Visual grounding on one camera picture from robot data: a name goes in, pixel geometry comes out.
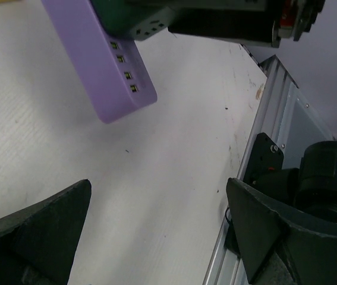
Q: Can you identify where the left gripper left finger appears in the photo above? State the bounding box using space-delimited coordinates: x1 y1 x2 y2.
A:
0 179 92 284

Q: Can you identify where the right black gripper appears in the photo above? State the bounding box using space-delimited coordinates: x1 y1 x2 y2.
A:
130 0 325 48

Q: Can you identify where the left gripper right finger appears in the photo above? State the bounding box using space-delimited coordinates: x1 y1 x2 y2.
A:
226 178 337 284

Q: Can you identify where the green cube socket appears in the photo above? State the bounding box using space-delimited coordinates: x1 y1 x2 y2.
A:
91 0 178 41

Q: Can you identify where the purple power strip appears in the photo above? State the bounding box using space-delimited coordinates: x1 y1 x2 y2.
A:
42 0 157 124

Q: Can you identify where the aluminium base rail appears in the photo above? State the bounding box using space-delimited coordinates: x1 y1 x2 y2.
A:
203 56 333 284

